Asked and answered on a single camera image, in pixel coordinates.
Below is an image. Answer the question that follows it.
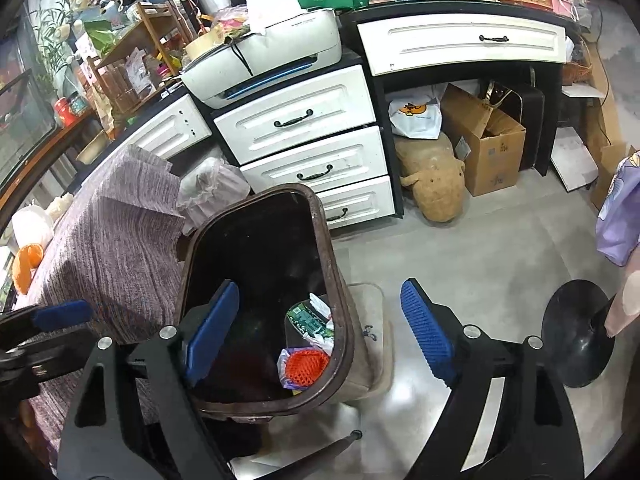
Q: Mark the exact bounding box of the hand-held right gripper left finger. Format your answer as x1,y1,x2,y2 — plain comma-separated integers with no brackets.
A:
56,280,240,480

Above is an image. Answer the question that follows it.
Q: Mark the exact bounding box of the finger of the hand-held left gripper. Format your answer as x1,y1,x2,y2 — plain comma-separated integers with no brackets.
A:
0,327,104,377
0,300,95,334

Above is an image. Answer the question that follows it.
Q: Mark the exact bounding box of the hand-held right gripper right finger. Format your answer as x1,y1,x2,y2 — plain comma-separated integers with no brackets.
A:
400,277,586,480

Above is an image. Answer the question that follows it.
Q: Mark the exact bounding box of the brown trash bin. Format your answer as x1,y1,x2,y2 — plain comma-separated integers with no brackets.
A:
175,183,376,423

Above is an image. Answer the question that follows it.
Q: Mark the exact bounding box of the orange foam fruit net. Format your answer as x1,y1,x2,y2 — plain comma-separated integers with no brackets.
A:
277,349,331,390

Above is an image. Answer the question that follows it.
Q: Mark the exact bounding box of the green snack packet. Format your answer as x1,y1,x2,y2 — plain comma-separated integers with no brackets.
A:
286,300,335,347

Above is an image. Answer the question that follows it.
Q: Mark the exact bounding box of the grey fabric mat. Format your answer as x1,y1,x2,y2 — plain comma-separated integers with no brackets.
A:
345,282,396,397

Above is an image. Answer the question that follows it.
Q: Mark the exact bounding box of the orange peel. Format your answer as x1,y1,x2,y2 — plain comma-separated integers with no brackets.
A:
12,242,45,295

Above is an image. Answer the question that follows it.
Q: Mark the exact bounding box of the purple striped tablecloth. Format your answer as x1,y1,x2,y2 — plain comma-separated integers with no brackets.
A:
15,145,187,431

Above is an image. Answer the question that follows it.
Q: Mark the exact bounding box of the clear plastic bag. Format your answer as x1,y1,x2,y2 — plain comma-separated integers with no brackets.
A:
177,157,251,234

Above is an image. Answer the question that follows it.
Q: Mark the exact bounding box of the white cabinet drawer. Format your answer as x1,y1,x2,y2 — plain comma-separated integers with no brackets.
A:
240,126,385,194
315,175,397,229
213,65,377,165

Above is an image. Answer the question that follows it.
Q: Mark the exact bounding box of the black stool base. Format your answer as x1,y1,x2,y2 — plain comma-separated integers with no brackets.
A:
542,279,619,389

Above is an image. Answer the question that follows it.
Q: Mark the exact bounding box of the black chair leg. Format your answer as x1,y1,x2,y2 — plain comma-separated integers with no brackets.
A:
240,430,364,480

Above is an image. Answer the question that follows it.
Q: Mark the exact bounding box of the brown plush toy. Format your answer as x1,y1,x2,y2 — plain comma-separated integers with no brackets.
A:
395,132,467,222

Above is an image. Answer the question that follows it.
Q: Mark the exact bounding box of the wooden ledge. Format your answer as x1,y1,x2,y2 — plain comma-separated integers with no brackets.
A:
0,110,102,211

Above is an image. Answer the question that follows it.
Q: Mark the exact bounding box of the pale green bowl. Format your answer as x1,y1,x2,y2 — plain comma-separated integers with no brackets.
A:
77,132,111,165

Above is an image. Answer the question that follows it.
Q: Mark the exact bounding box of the glass terrarium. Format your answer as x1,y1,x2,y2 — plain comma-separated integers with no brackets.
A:
0,67,59,186

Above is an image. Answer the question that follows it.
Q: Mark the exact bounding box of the pink dotted cloth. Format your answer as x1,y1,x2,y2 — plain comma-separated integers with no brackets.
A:
602,260,640,339

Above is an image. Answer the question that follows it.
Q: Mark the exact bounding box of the red tin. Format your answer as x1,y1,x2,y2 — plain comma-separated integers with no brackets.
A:
53,97,79,127

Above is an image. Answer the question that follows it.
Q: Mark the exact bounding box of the kraft paper bag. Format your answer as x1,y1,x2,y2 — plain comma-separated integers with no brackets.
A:
90,87,121,139

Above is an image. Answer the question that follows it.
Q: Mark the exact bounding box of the white panel cabinet front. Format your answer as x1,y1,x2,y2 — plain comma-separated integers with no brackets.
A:
117,94,214,161

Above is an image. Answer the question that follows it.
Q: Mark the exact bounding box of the white bag orange print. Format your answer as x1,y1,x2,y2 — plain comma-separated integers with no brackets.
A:
389,87,444,140

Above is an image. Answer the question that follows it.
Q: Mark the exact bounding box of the white flat box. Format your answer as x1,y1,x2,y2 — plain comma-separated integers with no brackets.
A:
550,127,600,192

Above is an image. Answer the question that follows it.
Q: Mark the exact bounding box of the purple printed cloth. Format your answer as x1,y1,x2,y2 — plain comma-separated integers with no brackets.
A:
595,147,640,267

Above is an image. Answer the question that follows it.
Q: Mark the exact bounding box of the black case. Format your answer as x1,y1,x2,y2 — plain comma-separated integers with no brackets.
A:
500,82,546,174

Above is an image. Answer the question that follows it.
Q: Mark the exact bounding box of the flat cardboard box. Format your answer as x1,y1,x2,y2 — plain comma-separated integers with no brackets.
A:
590,142,636,211

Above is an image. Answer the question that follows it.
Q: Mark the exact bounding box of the bamboo plant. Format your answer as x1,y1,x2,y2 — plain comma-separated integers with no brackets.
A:
30,5,77,97

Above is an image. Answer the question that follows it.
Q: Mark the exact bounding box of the wooden shelf rack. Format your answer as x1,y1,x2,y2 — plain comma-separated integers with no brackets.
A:
87,2,194,117

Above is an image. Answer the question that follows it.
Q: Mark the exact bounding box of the wide white desk drawer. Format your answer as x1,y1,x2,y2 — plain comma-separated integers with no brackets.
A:
357,12,568,77

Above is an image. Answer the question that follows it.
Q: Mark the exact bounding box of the white printer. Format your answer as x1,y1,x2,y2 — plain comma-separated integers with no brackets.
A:
181,8,344,110

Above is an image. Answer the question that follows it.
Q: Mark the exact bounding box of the wicker basket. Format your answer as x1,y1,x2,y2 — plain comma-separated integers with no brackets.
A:
562,57,594,86

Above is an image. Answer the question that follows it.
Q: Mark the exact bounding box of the pink plastic bag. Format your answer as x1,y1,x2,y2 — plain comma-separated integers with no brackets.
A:
212,5,251,41

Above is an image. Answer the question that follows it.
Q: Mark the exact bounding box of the black desk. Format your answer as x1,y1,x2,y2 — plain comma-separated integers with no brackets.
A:
70,0,583,222

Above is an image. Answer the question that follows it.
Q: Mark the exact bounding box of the toilet paper roll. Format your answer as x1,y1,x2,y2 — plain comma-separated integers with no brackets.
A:
247,0,306,34

